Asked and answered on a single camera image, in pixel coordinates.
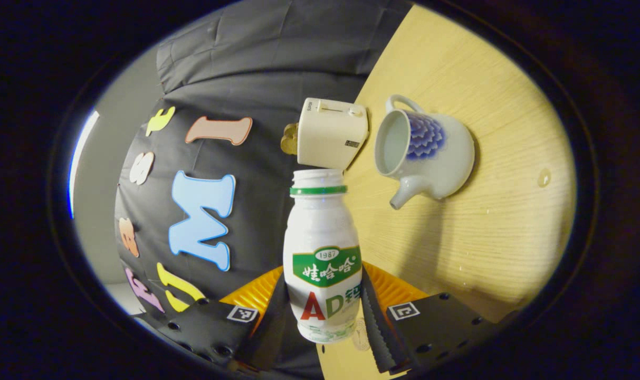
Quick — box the brown toast slice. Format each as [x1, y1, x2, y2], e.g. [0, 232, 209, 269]
[281, 122, 299, 155]

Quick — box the white toaster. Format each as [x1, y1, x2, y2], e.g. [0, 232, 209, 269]
[297, 97, 369, 170]

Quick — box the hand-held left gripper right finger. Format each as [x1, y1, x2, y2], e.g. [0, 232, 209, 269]
[360, 262, 518, 374]

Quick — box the white blue flower teacup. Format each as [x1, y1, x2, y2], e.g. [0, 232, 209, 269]
[374, 94, 476, 210]

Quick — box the white water bottle green label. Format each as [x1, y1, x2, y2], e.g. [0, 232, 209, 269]
[283, 169, 364, 345]

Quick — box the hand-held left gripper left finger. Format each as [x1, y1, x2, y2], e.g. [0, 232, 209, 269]
[154, 265, 290, 373]

